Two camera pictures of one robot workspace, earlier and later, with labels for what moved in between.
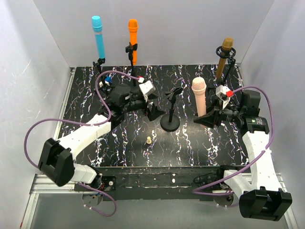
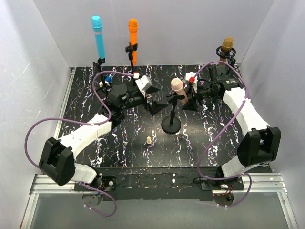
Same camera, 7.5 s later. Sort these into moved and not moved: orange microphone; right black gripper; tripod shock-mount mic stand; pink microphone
Moved: pink microphone; right black gripper
Not moved: orange microphone; tripod shock-mount mic stand
